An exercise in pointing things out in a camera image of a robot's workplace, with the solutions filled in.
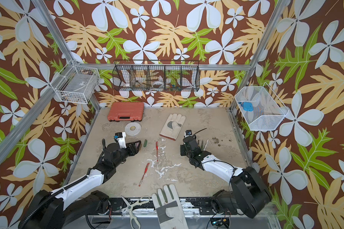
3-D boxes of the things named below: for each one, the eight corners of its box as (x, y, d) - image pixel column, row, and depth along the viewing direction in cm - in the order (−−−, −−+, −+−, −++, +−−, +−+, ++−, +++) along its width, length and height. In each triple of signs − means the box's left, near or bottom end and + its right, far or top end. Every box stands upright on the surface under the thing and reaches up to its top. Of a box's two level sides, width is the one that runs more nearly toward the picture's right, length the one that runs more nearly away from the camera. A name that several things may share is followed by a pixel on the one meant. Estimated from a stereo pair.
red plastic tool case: (108, 122, 113) (105, 117, 108) (114, 106, 125) (112, 101, 120) (141, 123, 113) (140, 118, 108) (144, 106, 125) (143, 101, 120)
